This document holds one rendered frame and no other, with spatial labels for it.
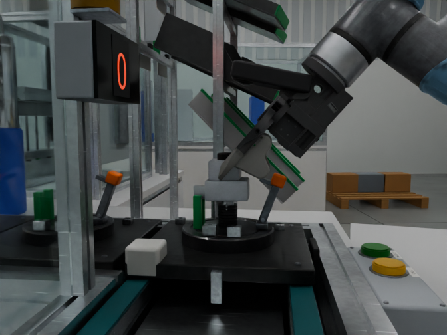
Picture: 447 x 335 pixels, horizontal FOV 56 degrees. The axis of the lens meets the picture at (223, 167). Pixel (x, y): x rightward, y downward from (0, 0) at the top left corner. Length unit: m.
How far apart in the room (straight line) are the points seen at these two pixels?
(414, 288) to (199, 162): 4.10
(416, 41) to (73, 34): 0.41
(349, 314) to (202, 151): 4.15
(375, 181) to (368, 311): 5.99
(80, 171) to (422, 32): 0.44
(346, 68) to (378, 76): 9.35
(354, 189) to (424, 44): 5.78
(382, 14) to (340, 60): 0.08
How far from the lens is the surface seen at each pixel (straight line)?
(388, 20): 0.61
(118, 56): 0.46
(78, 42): 0.42
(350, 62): 0.60
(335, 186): 6.24
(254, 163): 0.59
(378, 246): 0.65
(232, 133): 0.84
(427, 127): 10.40
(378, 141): 9.92
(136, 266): 0.56
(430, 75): 0.59
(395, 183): 6.56
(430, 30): 0.61
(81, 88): 0.41
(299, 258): 0.57
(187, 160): 4.55
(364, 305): 0.48
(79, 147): 0.47
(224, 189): 0.61
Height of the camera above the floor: 1.15
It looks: 6 degrees down
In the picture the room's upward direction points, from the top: straight up
